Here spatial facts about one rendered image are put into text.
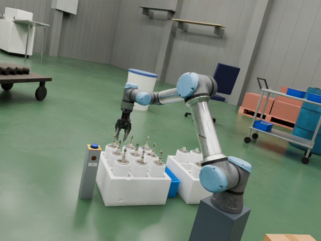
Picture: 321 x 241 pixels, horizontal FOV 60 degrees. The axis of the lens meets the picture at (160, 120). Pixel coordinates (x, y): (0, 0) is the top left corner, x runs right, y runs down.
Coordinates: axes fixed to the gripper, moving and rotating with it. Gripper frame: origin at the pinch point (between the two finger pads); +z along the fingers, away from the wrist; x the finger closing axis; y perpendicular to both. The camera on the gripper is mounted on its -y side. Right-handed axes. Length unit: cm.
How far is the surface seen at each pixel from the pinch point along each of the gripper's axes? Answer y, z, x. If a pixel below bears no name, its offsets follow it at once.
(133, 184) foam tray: 16.0, 20.4, 13.5
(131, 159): 0.2, 12.3, 9.1
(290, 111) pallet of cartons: -422, -2, 317
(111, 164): 4.9, 15.9, -2.1
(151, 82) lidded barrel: -262, -11, 10
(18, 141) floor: -43, 35, -81
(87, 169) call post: 18.6, 16.3, -13.7
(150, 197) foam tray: 10.8, 29.5, 25.6
